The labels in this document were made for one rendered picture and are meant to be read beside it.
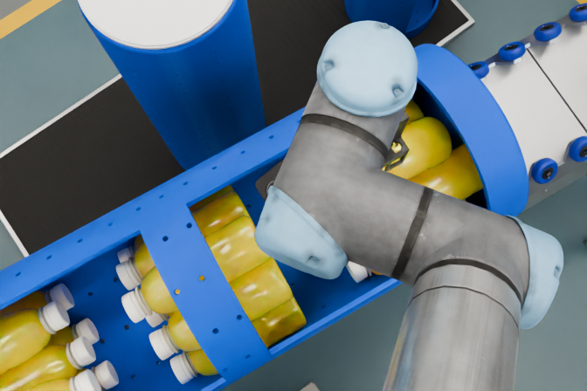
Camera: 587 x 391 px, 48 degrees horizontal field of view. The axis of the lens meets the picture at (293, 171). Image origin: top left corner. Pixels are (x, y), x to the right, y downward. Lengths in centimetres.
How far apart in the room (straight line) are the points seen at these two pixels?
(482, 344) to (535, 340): 172
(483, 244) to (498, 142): 41
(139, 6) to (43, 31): 129
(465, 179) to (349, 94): 47
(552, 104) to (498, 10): 117
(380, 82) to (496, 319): 18
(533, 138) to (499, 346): 82
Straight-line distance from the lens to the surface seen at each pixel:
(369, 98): 49
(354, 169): 50
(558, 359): 216
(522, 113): 123
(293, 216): 48
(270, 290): 89
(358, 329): 203
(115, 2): 117
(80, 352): 99
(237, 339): 83
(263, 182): 70
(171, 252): 81
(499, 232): 50
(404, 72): 50
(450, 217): 49
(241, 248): 85
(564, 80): 128
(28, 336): 96
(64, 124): 210
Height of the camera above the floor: 202
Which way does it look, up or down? 75 degrees down
